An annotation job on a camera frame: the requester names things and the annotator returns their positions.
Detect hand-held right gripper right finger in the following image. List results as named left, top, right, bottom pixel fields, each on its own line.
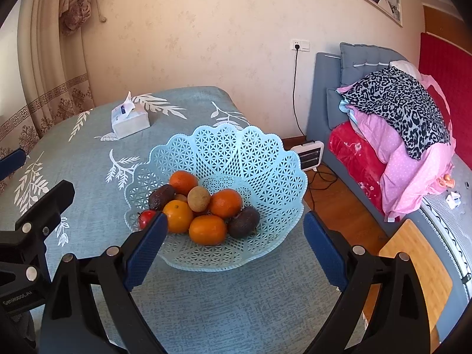
left=303, top=211, right=431, bottom=354

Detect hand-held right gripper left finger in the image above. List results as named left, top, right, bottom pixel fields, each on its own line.
left=39, top=211, right=169, bottom=354

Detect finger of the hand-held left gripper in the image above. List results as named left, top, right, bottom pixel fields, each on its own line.
left=0, top=180, right=75, bottom=292
left=0, top=148, right=27, bottom=183

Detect small red fruit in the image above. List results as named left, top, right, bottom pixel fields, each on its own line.
left=137, top=209, right=157, bottom=230

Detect dark brown avocado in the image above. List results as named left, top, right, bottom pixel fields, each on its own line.
left=148, top=184, right=176, bottom=211
left=227, top=206, right=261, bottom=239

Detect light blue lattice plastic basket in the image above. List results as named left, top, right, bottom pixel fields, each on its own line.
left=123, top=123, right=308, bottom=271

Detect person's dark jacket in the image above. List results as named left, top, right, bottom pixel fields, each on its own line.
left=0, top=315, right=39, bottom=354

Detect teal leaf-print tablecloth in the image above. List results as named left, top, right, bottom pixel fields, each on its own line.
left=0, top=86, right=369, bottom=354

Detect white electric heater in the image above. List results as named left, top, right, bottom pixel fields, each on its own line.
left=291, top=141, right=325, bottom=172

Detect red floral blanket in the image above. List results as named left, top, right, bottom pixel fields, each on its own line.
left=329, top=122, right=402, bottom=222

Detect beige patterned curtain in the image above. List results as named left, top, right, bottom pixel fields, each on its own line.
left=0, top=0, right=107, bottom=178

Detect pink dotted quilt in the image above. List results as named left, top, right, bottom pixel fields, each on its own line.
left=336, top=74, right=458, bottom=222

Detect white tissue box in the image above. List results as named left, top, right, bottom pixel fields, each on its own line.
left=111, top=91, right=151, bottom=140

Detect grey knit mat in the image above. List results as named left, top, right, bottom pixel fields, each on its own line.
left=420, top=151, right=472, bottom=277

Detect light blue cloth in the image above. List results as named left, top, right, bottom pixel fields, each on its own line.
left=339, top=99, right=356, bottom=122

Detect grey pillow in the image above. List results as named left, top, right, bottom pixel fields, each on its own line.
left=326, top=88, right=351, bottom=130

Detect leopard print blanket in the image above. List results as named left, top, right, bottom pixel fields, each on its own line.
left=341, top=67, right=451, bottom=161

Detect floral curtain tieback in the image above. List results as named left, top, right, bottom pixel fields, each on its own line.
left=59, top=0, right=107, bottom=37

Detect grey quilted cushion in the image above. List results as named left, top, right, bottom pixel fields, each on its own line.
left=339, top=42, right=408, bottom=87

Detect white pillow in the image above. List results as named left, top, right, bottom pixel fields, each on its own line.
left=390, top=60, right=421, bottom=80

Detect red padded panel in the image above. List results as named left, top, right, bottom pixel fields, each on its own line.
left=418, top=32, right=472, bottom=119

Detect grey upholstered bed frame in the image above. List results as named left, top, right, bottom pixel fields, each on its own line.
left=307, top=52, right=472, bottom=299

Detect black power cable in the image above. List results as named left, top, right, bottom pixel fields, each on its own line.
left=293, top=49, right=338, bottom=211

